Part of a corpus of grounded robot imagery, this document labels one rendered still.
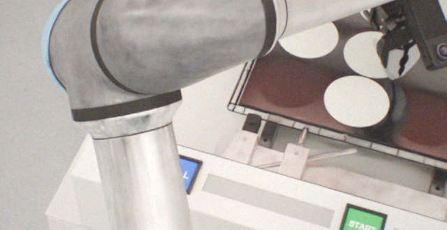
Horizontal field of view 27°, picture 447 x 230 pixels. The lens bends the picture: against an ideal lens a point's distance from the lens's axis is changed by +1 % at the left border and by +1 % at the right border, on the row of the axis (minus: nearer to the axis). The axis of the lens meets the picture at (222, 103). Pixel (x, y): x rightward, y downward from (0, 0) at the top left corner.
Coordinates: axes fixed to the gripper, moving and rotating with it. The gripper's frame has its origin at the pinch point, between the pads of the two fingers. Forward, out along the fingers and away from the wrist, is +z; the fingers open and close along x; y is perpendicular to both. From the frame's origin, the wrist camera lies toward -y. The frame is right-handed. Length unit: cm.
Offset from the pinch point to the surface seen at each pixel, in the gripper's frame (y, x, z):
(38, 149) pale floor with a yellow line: 76, 50, 92
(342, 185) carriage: -12.5, 15.7, 4.0
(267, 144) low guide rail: 0.3, 21.7, 7.0
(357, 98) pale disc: -0.2, 6.7, 2.0
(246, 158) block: -4.4, 27.7, 1.1
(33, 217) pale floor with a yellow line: 56, 57, 92
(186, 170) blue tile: -6.5, 37.9, -4.5
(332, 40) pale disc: 11.9, 4.9, 2.0
